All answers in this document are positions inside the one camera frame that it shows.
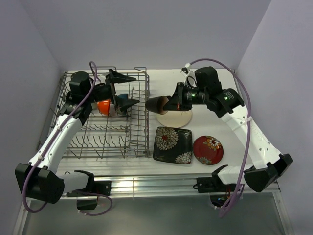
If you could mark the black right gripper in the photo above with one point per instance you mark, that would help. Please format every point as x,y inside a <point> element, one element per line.
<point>176,102</point>

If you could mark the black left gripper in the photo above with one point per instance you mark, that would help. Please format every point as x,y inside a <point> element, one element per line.
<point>116,78</point>

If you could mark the dark brown cup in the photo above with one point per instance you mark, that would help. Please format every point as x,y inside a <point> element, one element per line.
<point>156,104</point>

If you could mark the dark blue beige bowl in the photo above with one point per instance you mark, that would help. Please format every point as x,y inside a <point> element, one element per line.
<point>120,107</point>

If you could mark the orange bowl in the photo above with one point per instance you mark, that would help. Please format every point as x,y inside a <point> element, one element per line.
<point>104,106</point>

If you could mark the light green cup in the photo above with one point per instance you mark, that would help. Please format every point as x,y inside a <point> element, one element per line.
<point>94,108</point>

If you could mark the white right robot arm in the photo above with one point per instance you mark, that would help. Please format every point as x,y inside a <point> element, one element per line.
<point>268,163</point>

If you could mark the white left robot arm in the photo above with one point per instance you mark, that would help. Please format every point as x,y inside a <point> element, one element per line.
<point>38,178</point>

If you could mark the cream green round plate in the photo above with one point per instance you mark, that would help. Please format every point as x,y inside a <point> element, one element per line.
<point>174,119</point>

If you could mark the black square floral plate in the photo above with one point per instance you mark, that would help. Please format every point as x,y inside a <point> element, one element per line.
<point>173,145</point>

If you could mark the red round floral plate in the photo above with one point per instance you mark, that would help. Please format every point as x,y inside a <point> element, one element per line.
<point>208,150</point>

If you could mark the grey wire dish rack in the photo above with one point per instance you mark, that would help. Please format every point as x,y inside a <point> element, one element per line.
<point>114,135</point>

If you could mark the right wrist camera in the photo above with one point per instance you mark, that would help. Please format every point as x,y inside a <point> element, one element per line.
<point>189,80</point>

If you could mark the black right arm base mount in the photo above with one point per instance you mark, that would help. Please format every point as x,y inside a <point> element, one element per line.
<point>212,185</point>

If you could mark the aluminium table rail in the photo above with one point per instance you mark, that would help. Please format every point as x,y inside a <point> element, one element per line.
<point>141,177</point>

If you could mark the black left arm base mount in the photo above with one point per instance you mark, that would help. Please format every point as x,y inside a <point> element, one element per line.
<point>98,187</point>

